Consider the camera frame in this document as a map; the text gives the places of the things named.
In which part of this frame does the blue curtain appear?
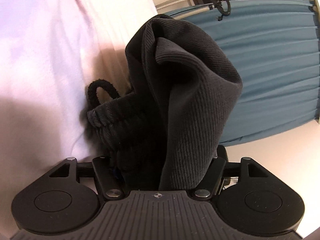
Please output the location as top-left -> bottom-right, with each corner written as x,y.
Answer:
169,0 -> 319,146

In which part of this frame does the black clothes rack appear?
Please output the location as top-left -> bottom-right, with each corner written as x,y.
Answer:
155,0 -> 231,21

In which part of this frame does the dark navy garment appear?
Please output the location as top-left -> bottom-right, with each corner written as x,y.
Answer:
87,15 -> 242,191

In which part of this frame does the white bed sheet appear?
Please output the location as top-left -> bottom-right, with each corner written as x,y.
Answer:
1,0 -> 156,237

